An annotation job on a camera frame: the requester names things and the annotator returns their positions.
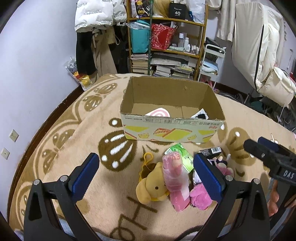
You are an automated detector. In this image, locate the pink rabbit plush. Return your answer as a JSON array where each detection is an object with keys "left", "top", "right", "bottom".
[{"left": 190, "top": 163, "right": 234, "bottom": 210}]

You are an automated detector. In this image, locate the black Face tissue pack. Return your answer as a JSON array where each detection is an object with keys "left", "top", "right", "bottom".
[{"left": 200, "top": 147, "right": 222, "bottom": 160}]

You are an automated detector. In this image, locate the pink towel roll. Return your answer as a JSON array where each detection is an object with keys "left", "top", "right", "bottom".
[{"left": 162, "top": 152, "right": 190, "bottom": 212}]

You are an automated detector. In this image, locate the yellow bear plush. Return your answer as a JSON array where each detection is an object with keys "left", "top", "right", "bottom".
[{"left": 135, "top": 153, "right": 170, "bottom": 204}]

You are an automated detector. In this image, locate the purple haired doll plush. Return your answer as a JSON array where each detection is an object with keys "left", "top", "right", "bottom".
[{"left": 209, "top": 156, "right": 228, "bottom": 168}]

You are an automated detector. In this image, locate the right hand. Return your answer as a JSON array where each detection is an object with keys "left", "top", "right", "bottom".
[{"left": 268, "top": 180, "right": 280, "bottom": 217}]

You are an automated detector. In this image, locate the beige patterned rug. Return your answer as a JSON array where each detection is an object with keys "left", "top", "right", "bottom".
[{"left": 9, "top": 74, "right": 295, "bottom": 240}]

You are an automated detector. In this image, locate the white rolling cart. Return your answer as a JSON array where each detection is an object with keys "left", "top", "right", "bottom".
[{"left": 198, "top": 44, "right": 226, "bottom": 89}]

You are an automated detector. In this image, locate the pink swirl cushion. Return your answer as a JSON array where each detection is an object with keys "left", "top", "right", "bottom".
[{"left": 145, "top": 108, "right": 170, "bottom": 117}]

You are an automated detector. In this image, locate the white quilted cover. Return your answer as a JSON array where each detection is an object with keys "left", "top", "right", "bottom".
[{"left": 232, "top": 1, "right": 295, "bottom": 107}]

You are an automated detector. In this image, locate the open cardboard box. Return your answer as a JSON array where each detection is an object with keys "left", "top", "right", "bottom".
[{"left": 120, "top": 76, "right": 225, "bottom": 143}]

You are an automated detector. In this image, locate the beige coat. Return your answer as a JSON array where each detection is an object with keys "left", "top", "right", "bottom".
[{"left": 216, "top": 0, "right": 237, "bottom": 42}]

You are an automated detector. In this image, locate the plastic bag with toys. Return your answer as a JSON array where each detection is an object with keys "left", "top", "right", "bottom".
[{"left": 65, "top": 57, "right": 94, "bottom": 91}]

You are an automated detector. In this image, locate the wooden bookshelf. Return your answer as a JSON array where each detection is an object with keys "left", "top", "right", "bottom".
[{"left": 126, "top": 1, "right": 208, "bottom": 80}]

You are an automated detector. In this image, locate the stack of books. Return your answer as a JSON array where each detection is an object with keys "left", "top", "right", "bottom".
[{"left": 130, "top": 54, "right": 149, "bottom": 74}]

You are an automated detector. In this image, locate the red patterned gift bag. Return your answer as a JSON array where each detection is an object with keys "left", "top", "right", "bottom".
[{"left": 152, "top": 24, "right": 176, "bottom": 50}]

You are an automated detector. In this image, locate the black box number 40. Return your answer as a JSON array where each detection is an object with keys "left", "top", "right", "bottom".
[{"left": 169, "top": 3, "right": 187, "bottom": 20}]

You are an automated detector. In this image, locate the teal bag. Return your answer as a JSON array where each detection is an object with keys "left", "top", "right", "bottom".
[{"left": 128, "top": 20, "right": 150, "bottom": 54}]

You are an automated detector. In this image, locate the blonde wig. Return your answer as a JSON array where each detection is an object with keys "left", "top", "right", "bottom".
[{"left": 153, "top": 0, "right": 171, "bottom": 18}]

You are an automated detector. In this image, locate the white puffer jacket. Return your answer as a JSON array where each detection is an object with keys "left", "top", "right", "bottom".
[{"left": 74, "top": 0, "right": 127, "bottom": 33}]

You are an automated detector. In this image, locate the wall socket lower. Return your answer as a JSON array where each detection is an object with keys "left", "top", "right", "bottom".
[{"left": 1, "top": 148, "right": 10, "bottom": 160}]

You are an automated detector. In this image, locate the wall socket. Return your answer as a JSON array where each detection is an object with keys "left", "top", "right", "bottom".
[
  {"left": 9, "top": 130, "right": 19, "bottom": 142},
  {"left": 1, "top": 148, "right": 10, "bottom": 160}
]

